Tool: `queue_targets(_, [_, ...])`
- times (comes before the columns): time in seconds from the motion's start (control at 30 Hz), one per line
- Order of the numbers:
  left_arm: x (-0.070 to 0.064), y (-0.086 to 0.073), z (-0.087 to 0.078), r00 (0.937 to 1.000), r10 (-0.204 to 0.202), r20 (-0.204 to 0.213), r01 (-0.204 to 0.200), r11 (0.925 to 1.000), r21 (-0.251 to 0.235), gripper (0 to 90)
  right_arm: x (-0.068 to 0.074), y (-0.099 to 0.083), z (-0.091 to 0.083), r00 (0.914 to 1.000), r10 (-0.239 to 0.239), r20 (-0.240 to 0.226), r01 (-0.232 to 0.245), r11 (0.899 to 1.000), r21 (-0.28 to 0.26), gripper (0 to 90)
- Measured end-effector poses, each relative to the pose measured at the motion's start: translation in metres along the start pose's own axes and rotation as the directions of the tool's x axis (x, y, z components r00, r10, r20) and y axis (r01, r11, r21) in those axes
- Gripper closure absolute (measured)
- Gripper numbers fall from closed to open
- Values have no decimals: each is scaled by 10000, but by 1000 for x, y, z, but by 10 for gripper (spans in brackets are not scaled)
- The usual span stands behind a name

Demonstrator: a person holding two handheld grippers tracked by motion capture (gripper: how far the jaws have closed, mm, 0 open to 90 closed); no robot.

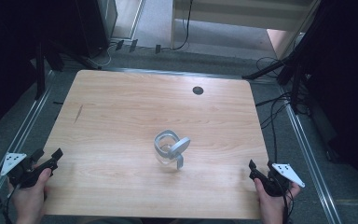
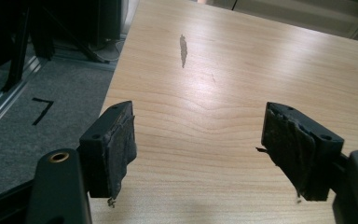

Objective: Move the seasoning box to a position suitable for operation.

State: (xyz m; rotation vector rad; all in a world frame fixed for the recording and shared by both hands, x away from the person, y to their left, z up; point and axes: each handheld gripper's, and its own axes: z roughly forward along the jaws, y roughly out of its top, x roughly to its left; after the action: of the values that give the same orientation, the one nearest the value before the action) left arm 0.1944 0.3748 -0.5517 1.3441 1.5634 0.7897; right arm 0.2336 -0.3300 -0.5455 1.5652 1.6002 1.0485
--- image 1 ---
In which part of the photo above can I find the black computer tower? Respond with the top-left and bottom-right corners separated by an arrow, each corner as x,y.
74,0 -> 119,59

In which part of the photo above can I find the black hanging cable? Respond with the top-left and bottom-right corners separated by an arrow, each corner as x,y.
170,0 -> 195,51

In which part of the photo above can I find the white floor cable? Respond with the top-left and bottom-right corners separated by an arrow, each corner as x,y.
88,42 -> 115,69

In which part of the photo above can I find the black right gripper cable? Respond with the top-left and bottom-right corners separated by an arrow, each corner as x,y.
281,186 -> 295,224

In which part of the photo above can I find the black floor cables bundle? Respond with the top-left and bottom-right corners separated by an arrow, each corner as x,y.
255,55 -> 296,163

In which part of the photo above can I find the silver metal floor rail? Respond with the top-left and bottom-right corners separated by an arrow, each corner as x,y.
0,69 -> 56,216
103,66 -> 255,80
278,85 -> 343,224

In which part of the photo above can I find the white shelf frame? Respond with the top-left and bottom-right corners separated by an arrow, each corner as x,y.
170,0 -> 322,60

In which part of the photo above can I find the black tripod stand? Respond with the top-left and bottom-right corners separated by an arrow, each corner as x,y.
241,46 -> 313,110

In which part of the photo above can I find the person's right hand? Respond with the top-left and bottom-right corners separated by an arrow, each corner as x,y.
254,178 -> 301,224

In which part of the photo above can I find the black metal stand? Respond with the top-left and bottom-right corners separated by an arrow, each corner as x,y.
33,38 -> 103,101

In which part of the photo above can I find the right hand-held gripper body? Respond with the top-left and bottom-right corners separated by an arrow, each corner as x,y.
249,163 -> 306,198

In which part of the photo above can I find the person's left hand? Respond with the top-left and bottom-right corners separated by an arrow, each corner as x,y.
7,167 -> 53,224

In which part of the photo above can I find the dark curtain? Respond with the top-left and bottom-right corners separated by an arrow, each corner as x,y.
292,0 -> 358,204
0,0 -> 87,142

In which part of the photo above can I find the clear glass jar grey lid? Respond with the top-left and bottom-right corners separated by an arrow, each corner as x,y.
153,129 -> 192,171

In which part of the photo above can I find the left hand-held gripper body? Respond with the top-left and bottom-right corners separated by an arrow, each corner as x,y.
0,151 -> 59,189

